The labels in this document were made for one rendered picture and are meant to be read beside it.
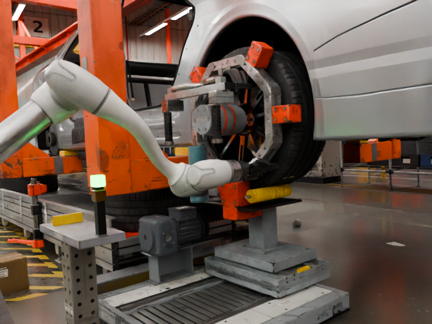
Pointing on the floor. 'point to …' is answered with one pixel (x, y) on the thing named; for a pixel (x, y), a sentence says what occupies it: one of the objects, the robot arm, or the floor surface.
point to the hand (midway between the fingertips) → (270, 166)
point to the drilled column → (80, 285)
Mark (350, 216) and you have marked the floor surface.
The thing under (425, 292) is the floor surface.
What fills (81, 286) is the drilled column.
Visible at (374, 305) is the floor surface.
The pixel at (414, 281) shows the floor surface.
